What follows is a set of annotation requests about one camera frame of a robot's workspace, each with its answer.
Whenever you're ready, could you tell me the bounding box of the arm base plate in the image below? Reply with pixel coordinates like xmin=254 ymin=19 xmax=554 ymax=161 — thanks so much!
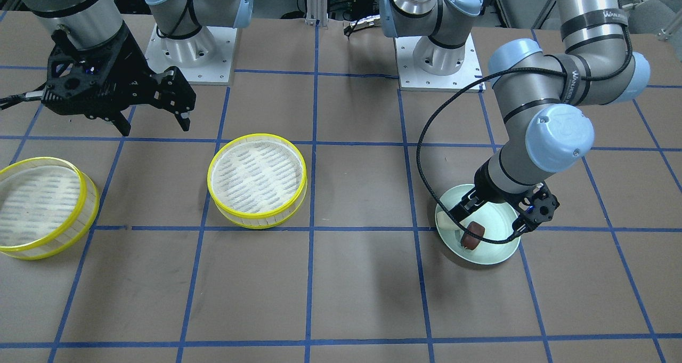
xmin=145 ymin=26 xmax=240 ymax=86
xmin=394 ymin=35 xmax=483 ymax=92

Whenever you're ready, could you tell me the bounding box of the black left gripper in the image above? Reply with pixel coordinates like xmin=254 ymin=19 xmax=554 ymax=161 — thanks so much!
xmin=449 ymin=163 xmax=533 ymax=246

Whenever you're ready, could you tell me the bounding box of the yellow rimmed steamer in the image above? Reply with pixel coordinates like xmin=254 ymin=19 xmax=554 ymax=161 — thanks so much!
xmin=1 ymin=157 xmax=101 ymax=260
xmin=207 ymin=134 xmax=308 ymax=229

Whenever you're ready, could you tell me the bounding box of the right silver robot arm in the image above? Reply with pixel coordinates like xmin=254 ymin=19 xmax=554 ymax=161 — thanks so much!
xmin=2 ymin=0 xmax=254 ymax=136

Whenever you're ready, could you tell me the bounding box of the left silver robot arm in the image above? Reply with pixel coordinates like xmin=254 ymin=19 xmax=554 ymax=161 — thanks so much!
xmin=378 ymin=0 xmax=651 ymax=249

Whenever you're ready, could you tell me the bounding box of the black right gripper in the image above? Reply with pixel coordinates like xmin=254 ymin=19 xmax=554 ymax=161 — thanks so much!
xmin=42 ymin=25 xmax=197 ymax=137

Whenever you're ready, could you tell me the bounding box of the brown bun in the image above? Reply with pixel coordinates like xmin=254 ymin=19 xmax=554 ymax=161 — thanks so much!
xmin=460 ymin=221 xmax=485 ymax=251

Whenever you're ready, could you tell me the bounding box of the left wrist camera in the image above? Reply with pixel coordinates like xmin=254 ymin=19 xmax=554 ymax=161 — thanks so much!
xmin=510 ymin=183 xmax=559 ymax=234

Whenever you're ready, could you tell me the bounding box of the white steamed bun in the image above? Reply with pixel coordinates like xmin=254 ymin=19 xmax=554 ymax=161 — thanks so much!
xmin=434 ymin=210 xmax=461 ymax=235

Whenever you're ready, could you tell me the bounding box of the aluminium frame post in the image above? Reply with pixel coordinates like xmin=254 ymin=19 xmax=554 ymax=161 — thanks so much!
xmin=304 ymin=0 xmax=328 ymax=29

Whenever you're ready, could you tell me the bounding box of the pale green plate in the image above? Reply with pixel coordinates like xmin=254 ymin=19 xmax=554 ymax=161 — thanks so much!
xmin=435 ymin=184 xmax=521 ymax=265

